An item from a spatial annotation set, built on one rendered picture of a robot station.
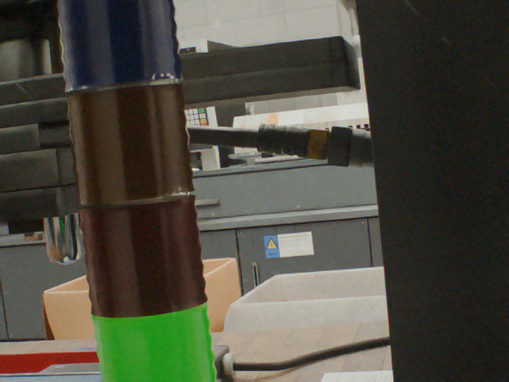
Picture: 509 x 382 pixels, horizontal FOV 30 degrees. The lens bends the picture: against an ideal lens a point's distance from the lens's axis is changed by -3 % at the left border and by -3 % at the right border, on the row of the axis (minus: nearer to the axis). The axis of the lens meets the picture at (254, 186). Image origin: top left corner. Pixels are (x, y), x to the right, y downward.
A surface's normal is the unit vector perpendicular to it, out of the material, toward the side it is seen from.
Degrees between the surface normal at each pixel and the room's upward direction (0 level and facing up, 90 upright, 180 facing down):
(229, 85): 90
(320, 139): 61
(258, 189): 90
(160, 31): 104
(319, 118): 48
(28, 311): 90
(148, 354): 76
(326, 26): 90
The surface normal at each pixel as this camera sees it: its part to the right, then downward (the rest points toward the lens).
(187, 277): 0.79, 0.19
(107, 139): -0.28, -0.17
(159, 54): 0.66, -0.28
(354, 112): -0.26, -0.60
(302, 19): -0.26, 0.08
